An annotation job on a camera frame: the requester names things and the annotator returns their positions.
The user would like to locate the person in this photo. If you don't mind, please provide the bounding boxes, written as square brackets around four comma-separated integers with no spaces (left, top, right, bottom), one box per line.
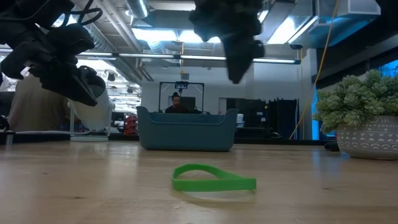
[7,73,72,133]
[164,91,190,114]

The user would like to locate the long ceiling light bar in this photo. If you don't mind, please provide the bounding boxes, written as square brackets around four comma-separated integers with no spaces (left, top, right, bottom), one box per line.
[77,52,302,65]

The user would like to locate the silver round air duct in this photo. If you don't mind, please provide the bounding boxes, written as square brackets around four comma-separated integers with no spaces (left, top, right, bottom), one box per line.
[124,0,150,19]

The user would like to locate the teal plastic bin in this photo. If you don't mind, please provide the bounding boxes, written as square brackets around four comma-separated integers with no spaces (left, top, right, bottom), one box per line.
[136,105,240,152]

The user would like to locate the green rubber band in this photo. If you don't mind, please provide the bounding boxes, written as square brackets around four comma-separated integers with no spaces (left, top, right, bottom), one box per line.
[171,163,257,193]

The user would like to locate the green artificial succulent plant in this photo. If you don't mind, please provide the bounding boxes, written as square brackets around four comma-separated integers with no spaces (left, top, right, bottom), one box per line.
[312,68,398,135]

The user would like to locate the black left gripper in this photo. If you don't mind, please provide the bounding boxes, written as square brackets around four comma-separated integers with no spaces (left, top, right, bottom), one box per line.
[0,27,98,106]

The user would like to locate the yellow hanging cable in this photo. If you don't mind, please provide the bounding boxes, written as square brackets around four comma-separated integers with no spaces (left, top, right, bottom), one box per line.
[288,0,340,140]

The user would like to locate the white patterned plant pot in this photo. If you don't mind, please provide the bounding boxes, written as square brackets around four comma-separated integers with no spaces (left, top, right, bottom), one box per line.
[335,114,398,160]

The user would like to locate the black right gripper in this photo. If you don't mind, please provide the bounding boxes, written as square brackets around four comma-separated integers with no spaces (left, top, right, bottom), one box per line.
[189,0,265,84]

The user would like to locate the black storage cabinet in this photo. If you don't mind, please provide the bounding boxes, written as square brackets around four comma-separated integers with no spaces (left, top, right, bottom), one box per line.
[267,98,300,140]
[226,98,269,139]

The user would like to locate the red tool cart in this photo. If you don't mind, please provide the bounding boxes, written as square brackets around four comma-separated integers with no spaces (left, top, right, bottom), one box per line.
[123,114,139,136]

